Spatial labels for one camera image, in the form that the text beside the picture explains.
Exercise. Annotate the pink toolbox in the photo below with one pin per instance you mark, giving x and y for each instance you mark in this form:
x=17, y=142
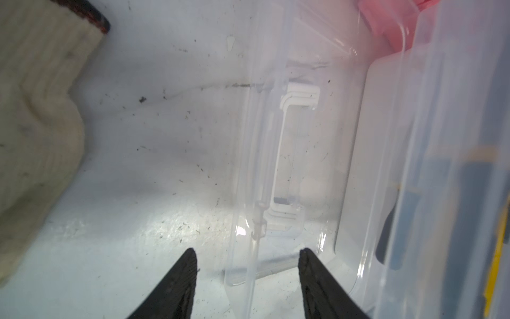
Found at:
x=402, y=23

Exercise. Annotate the clear white toolbox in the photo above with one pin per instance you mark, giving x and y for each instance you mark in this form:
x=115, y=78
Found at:
x=355, y=151

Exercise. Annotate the cream knit work glove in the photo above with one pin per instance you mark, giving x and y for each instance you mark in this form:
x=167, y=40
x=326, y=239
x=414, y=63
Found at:
x=44, y=47

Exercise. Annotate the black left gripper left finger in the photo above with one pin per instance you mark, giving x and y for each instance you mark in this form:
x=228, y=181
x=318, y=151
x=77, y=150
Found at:
x=174, y=295

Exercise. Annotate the yellow grey pliers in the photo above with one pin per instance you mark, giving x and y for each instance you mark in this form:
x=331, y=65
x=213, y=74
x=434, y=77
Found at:
x=475, y=176

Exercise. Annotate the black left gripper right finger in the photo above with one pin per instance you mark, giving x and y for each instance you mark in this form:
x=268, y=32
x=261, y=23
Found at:
x=323, y=297

